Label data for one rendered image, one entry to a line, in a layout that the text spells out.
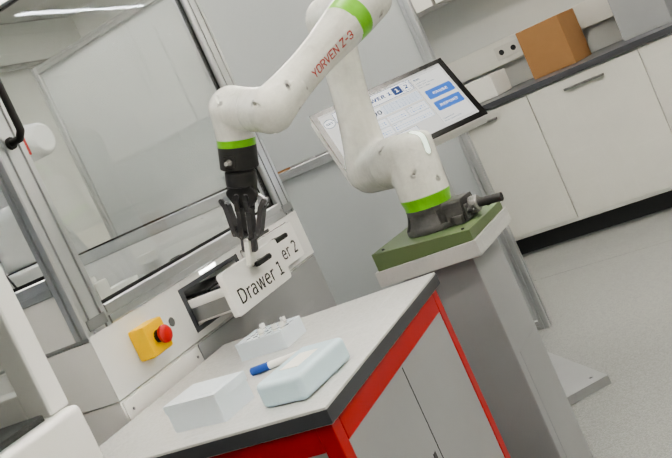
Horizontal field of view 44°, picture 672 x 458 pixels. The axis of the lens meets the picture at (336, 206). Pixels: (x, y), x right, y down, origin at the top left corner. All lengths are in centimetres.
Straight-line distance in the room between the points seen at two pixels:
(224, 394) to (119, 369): 44
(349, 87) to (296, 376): 104
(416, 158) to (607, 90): 271
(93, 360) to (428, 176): 88
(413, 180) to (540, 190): 282
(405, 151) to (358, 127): 19
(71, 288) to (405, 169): 82
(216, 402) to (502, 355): 88
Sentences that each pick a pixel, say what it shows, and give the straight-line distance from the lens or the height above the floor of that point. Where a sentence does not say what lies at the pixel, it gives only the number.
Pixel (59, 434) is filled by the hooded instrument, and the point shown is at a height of 88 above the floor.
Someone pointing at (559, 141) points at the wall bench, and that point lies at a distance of 475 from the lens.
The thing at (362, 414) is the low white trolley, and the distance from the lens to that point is 138.
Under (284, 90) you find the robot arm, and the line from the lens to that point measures 185.
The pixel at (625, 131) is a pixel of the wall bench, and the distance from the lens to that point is 468.
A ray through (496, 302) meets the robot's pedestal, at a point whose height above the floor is 59.
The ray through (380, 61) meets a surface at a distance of 358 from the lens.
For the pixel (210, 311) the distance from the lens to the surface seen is 203.
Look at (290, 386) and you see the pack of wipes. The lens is 134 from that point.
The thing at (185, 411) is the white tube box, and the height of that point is 79.
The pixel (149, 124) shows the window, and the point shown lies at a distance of 222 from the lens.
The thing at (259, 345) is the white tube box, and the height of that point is 78.
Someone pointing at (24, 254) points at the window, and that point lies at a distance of 185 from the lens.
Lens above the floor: 113
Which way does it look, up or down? 5 degrees down
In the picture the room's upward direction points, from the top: 24 degrees counter-clockwise
